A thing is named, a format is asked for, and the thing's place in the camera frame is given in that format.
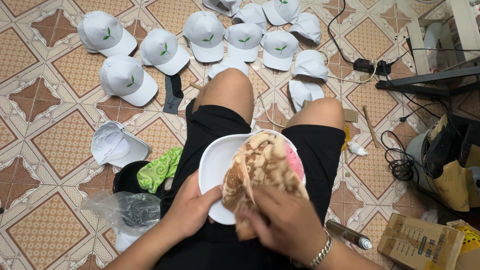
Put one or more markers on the white tissue wad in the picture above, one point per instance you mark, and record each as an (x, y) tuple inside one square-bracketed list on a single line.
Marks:
[(356, 149)]

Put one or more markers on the person's right leg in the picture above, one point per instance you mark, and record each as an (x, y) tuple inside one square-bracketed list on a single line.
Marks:
[(318, 112)]

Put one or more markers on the person's left leg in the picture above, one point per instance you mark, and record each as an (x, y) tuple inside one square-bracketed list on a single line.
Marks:
[(227, 92)]

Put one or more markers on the white shelf unit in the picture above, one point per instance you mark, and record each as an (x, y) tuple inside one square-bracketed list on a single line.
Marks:
[(420, 41)]

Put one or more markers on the yellow paper scrap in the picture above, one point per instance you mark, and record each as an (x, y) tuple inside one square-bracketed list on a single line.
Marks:
[(345, 137)]

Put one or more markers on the grey black sock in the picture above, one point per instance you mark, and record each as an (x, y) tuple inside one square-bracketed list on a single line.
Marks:
[(173, 92)]

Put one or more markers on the black fabric cap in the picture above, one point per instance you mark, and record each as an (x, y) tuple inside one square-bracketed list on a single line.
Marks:
[(125, 178)]

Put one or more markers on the person's black shorts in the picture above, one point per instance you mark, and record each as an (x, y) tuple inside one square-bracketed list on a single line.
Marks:
[(210, 127)]

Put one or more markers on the brown cardboard box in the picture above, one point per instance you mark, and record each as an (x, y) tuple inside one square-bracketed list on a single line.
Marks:
[(420, 243)]

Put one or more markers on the person's right hand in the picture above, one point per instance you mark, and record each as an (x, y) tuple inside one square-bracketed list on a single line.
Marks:
[(292, 228)]

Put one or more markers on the clear plastic bag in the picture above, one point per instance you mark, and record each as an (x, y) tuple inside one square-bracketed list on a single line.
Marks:
[(127, 212)]

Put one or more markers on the white baseball cap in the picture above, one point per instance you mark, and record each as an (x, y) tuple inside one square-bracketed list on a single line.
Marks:
[(217, 165)]

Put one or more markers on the person's right fingers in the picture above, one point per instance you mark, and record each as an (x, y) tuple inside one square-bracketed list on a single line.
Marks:
[(258, 225)]

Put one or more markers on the black power strip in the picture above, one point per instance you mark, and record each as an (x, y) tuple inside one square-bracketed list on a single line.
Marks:
[(369, 66)]

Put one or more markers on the white cap with inner label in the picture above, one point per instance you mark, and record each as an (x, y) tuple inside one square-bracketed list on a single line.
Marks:
[(116, 144)]

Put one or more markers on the brown beige patterned cloth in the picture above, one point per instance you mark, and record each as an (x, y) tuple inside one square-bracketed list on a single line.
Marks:
[(262, 168)]

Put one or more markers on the person's left hand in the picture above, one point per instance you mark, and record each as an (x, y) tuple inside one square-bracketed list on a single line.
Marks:
[(185, 210)]

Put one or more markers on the thin wooden stick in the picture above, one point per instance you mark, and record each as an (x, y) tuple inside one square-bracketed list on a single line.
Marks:
[(371, 125)]

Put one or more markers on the person's leg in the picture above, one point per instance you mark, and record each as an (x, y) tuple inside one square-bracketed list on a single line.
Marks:
[(318, 112), (227, 92)]

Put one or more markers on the grey fan with cardboard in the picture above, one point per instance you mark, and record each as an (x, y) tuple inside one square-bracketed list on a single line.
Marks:
[(446, 165)]

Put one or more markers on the green patterned towel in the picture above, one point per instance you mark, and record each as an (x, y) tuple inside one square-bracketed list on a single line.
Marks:
[(157, 170)]

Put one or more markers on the bronze spray can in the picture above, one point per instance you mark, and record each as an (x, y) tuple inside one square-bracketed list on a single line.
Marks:
[(347, 233)]

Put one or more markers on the black metal stand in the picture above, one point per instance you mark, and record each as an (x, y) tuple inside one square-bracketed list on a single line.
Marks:
[(423, 81)]

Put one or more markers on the group of white leaf-print caps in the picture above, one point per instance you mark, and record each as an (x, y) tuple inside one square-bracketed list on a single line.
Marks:
[(204, 33)]

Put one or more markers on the small cardboard scrap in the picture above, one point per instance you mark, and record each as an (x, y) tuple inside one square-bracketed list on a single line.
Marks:
[(350, 115)]

